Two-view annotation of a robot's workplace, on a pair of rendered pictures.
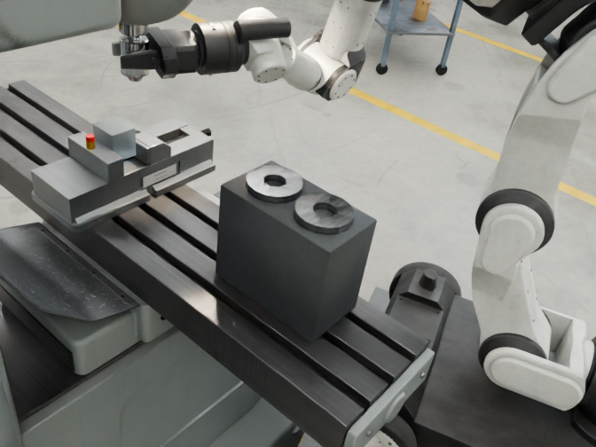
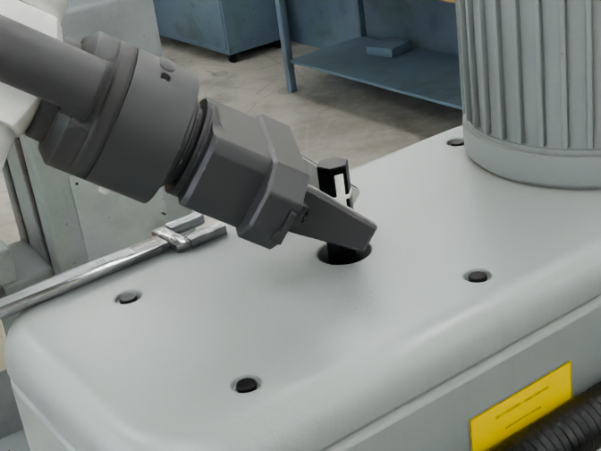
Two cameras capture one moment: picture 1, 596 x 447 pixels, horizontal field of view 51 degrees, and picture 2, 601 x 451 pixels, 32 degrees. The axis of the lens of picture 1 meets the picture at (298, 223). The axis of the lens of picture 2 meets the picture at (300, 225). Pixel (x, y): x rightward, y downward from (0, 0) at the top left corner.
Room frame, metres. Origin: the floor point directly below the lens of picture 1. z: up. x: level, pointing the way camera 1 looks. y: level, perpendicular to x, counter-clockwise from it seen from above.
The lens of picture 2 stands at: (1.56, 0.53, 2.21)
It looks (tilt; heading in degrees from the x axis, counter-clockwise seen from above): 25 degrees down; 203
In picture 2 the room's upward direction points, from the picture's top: 8 degrees counter-clockwise
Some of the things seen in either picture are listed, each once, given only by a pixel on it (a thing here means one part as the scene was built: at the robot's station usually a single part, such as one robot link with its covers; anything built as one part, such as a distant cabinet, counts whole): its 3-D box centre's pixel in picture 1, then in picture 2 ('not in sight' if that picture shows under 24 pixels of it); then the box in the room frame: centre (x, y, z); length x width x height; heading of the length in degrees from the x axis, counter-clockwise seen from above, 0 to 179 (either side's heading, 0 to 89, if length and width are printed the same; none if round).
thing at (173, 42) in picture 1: (187, 51); not in sight; (1.01, 0.23, 1.24); 0.13 x 0.12 x 0.10; 32
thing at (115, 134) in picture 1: (114, 139); not in sight; (1.00, 0.37, 1.05); 0.06 x 0.05 x 0.06; 55
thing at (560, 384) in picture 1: (536, 350); not in sight; (0.99, -0.57, 0.68); 0.21 x 0.20 x 0.13; 73
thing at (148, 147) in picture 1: (138, 139); not in sight; (1.05, 0.34, 1.03); 0.12 x 0.06 x 0.04; 55
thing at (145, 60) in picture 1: (140, 61); not in sight; (0.94, 0.29, 1.24); 0.06 x 0.02 x 0.03; 122
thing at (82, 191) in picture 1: (129, 159); not in sight; (1.03, 0.35, 0.99); 0.35 x 0.15 x 0.11; 145
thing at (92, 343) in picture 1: (141, 257); not in sight; (0.96, 0.31, 0.80); 0.50 x 0.35 x 0.12; 145
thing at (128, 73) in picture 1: (134, 58); not in sight; (0.96, 0.31, 1.23); 0.05 x 0.05 x 0.05
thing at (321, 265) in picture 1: (291, 245); not in sight; (0.78, 0.00, 1.04); 0.22 x 0.12 x 0.20; 55
